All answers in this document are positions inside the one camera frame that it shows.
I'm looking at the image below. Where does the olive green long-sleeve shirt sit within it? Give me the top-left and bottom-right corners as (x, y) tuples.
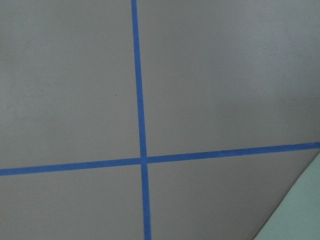
(254, 155), (320, 240)

